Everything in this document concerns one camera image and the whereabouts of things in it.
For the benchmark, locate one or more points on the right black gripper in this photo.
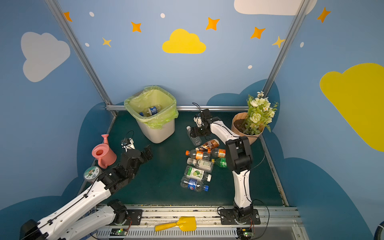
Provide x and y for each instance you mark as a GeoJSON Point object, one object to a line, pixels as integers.
{"type": "Point", "coordinates": [195, 131]}

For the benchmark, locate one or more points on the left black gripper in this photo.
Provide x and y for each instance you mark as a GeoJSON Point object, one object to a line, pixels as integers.
{"type": "Point", "coordinates": [141, 155]}

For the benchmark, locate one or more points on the small blue label bottle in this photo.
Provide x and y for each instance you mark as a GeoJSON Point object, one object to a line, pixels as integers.
{"type": "Point", "coordinates": [150, 111]}

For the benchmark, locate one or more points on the pepsi bottle front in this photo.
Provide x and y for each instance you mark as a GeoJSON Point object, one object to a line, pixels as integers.
{"type": "Point", "coordinates": [194, 185]}

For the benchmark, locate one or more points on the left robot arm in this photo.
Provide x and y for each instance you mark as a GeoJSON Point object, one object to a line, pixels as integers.
{"type": "Point", "coordinates": [70, 221]}

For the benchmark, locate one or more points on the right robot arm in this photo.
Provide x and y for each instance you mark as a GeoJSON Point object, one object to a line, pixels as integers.
{"type": "Point", "coordinates": [239, 158]}

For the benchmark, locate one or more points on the white trash bin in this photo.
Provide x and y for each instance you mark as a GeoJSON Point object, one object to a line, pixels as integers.
{"type": "Point", "coordinates": [156, 128]}

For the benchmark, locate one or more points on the green plastic bin liner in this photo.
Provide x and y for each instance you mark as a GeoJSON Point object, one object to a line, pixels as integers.
{"type": "Point", "coordinates": [150, 96]}

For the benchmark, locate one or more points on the orange cap bottle left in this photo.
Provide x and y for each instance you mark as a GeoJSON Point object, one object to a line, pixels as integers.
{"type": "Point", "coordinates": [198, 155]}

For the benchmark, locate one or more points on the brown tea bottle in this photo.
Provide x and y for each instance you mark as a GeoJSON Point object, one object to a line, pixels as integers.
{"type": "Point", "coordinates": [209, 145]}

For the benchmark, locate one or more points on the orange label bottle right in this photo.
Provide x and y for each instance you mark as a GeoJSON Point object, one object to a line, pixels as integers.
{"type": "Point", "coordinates": [217, 153]}

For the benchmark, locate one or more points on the lime label jar bottle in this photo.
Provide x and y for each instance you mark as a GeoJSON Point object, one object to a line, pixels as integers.
{"type": "Point", "coordinates": [197, 174]}

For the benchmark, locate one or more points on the green plastic bottle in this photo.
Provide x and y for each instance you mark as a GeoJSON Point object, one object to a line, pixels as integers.
{"type": "Point", "coordinates": [221, 162]}

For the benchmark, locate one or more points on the pink watering can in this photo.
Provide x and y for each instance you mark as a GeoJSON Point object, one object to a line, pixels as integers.
{"type": "Point", "coordinates": [104, 154]}

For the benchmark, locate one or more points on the white artificial flowers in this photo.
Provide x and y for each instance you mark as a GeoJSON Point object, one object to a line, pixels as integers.
{"type": "Point", "coordinates": [260, 114]}

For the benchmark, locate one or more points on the yellow plastic shovel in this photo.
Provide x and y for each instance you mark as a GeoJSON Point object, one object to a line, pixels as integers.
{"type": "Point", "coordinates": [186, 224]}

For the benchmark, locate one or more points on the left controller board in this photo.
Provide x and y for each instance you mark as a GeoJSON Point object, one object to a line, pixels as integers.
{"type": "Point", "coordinates": [119, 232]}

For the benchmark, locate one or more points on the controller board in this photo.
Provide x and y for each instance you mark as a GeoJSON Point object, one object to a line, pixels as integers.
{"type": "Point", "coordinates": [244, 234]}
{"type": "Point", "coordinates": [119, 232]}

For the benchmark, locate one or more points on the right controller board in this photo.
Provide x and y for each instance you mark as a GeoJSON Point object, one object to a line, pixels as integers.
{"type": "Point", "coordinates": [244, 234]}

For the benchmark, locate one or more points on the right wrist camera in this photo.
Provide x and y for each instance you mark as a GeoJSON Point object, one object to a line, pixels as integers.
{"type": "Point", "coordinates": [198, 121]}

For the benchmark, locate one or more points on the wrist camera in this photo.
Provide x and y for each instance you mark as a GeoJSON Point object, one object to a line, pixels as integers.
{"type": "Point", "coordinates": [198, 121]}
{"type": "Point", "coordinates": [128, 144]}

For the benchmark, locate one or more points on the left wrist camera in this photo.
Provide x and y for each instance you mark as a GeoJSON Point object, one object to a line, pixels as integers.
{"type": "Point", "coordinates": [128, 144]}

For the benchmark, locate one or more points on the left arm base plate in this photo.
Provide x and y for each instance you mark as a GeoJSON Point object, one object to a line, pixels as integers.
{"type": "Point", "coordinates": [131, 217]}

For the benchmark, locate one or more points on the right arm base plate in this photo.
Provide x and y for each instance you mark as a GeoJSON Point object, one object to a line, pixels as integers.
{"type": "Point", "coordinates": [233, 217]}

